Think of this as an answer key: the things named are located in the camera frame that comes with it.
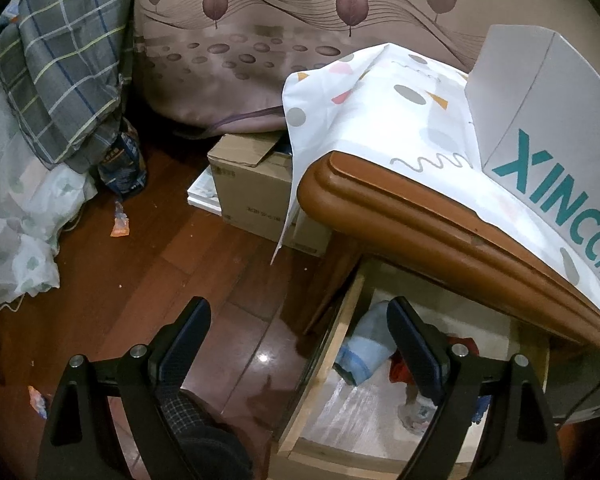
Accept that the white cardboard box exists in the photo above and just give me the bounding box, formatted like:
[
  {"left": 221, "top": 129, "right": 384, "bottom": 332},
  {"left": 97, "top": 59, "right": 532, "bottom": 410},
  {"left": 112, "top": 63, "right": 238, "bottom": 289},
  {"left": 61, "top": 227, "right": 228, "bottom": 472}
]
[{"left": 464, "top": 24, "right": 600, "bottom": 298}]

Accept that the dark blue snack packet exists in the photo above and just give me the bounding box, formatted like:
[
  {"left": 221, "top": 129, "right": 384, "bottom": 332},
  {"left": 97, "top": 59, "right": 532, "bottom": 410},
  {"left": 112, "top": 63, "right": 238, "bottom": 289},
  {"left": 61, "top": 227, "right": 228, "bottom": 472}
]
[{"left": 97, "top": 120, "right": 148, "bottom": 196}]

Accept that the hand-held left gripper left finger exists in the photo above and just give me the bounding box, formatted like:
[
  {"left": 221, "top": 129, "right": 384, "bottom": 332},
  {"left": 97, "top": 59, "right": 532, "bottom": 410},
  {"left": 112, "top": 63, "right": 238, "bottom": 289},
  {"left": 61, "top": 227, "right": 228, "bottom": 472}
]
[{"left": 35, "top": 296, "right": 213, "bottom": 480}]

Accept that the white patterned underwear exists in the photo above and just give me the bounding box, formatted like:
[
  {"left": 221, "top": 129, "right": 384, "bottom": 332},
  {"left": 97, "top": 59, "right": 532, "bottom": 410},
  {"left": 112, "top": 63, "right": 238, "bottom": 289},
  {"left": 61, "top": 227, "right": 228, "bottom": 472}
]
[{"left": 397, "top": 385, "right": 436, "bottom": 433}]

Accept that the brown wooden nightstand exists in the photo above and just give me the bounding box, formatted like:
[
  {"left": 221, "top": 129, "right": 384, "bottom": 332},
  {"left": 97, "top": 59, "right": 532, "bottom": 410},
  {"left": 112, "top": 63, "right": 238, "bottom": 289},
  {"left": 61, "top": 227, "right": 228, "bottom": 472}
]
[{"left": 297, "top": 150, "right": 600, "bottom": 426}]

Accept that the wooden drawer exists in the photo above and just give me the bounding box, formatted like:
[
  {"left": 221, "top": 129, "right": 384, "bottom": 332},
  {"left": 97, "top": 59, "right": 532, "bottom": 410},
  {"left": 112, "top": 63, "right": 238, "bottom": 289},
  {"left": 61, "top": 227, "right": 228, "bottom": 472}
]
[{"left": 277, "top": 260, "right": 551, "bottom": 480}]

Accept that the red underwear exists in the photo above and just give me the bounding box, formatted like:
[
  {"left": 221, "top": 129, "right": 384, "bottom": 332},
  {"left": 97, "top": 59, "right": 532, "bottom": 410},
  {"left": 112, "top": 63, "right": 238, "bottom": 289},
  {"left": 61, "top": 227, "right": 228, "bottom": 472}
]
[{"left": 389, "top": 336, "right": 481, "bottom": 386}]

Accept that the person's leg in plaid trousers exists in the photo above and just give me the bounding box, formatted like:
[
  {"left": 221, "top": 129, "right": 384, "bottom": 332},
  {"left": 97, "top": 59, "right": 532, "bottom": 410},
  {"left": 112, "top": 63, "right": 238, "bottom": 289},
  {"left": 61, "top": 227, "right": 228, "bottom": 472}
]
[{"left": 160, "top": 390, "right": 253, "bottom": 480}]

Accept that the leaf print bedsheet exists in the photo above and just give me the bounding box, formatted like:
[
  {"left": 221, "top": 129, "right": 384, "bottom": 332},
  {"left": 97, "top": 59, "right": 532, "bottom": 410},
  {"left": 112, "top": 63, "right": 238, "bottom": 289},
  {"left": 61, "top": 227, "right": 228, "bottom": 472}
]
[{"left": 130, "top": 0, "right": 600, "bottom": 138}]

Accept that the white dotted tablecloth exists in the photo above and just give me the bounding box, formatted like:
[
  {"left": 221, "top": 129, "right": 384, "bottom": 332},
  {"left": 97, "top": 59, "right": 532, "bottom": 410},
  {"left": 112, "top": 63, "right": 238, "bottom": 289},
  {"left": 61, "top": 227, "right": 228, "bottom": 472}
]
[{"left": 271, "top": 42, "right": 600, "bottom": 326}]

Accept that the white floral cloth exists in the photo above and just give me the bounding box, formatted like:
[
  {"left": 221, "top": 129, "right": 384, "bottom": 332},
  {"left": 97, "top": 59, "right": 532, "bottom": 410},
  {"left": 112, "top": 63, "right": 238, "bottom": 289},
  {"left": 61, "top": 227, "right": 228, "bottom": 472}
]
[{"left": 0, "top": 5, "right": 98, "bottom": 311}]

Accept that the brown cardboard box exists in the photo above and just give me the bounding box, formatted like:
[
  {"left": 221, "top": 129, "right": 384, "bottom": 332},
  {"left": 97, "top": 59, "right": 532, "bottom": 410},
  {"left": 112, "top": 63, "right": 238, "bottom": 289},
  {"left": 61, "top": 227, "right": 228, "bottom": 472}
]
[{"left": 207, "top": 132, "right": 331, "bottom": 256}]

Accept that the blue orange wrapper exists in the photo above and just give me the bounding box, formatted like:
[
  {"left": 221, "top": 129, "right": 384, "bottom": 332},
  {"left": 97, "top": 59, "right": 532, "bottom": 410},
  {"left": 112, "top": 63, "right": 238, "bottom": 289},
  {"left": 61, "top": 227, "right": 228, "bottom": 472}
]
[{"left": 27, "top": 385, "right": 53, "bottom": 420}]

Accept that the grey plaid blanket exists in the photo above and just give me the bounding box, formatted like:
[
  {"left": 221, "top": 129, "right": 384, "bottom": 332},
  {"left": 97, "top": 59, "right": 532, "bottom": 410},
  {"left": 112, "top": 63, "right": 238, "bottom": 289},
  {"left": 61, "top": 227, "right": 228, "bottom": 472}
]
[{"left": 0, "top": 0, "right": 136, "bottom": 173}]

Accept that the light blue underwear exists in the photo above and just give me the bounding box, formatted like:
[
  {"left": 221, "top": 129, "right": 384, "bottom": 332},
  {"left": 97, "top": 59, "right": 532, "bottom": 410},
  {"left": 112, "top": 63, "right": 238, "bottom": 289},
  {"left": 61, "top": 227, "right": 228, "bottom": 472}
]
[{"left": 334, "top": 301, "right": 396, "bottom": 387}]

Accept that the stack of white papers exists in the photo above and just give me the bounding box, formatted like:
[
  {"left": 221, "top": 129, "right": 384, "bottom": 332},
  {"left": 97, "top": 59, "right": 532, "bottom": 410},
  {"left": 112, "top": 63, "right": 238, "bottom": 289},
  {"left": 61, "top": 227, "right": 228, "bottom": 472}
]
[{"left": 187, "top": 167, "right": 226, "bottom": 216}]

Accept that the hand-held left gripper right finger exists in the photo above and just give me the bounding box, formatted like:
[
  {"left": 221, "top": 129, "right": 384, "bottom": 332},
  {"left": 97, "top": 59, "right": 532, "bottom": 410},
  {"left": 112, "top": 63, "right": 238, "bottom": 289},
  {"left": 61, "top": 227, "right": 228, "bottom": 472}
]
[{"left": 386, "top": 296, "right": 565, "bottom": 480}]

